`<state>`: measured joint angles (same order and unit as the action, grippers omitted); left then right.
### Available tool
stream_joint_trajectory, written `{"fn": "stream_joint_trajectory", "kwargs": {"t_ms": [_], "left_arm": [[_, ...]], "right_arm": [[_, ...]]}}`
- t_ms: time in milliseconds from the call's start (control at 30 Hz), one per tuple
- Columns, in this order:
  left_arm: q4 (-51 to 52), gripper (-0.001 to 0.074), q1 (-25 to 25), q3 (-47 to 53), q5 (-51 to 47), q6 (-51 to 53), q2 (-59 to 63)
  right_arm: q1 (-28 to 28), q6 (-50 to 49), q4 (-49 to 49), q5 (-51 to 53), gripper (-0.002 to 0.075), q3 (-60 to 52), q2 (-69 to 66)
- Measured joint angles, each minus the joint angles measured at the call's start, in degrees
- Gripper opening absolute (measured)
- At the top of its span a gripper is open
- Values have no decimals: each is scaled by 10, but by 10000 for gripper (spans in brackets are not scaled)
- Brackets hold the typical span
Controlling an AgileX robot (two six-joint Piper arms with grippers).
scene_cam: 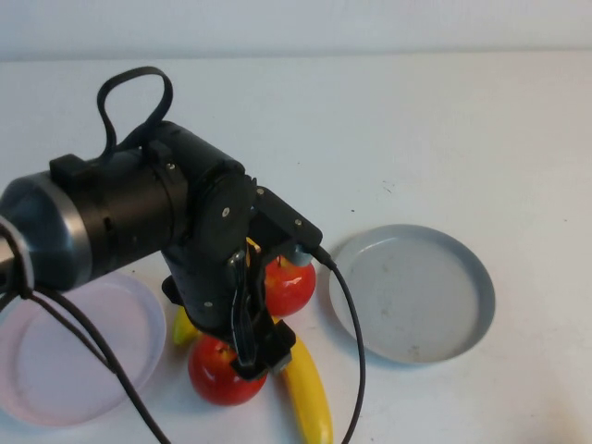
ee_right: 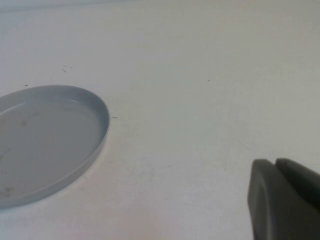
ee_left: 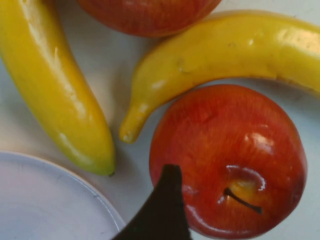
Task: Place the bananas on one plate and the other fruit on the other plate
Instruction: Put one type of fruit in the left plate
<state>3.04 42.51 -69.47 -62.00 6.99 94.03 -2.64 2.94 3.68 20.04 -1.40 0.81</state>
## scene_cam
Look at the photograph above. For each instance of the grey-blue round plate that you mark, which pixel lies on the grey-blue round plate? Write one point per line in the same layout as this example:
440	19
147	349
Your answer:
416	296

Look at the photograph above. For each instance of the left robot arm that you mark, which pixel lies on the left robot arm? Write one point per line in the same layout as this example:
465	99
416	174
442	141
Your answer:
115	217

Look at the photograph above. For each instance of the yellow plastic banana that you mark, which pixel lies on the yellow plastic banana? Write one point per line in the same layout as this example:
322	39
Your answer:
310	398
182	330

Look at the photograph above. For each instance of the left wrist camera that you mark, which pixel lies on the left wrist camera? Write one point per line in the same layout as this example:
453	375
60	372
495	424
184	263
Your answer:
287	217

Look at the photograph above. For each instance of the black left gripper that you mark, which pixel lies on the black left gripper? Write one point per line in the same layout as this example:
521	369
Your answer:
252	324

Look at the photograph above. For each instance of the red plastic apple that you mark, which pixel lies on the red plastic apple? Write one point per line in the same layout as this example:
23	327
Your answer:
291	291
213	374

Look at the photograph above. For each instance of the pink round plate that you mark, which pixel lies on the pink round plate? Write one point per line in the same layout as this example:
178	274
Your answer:
55	384

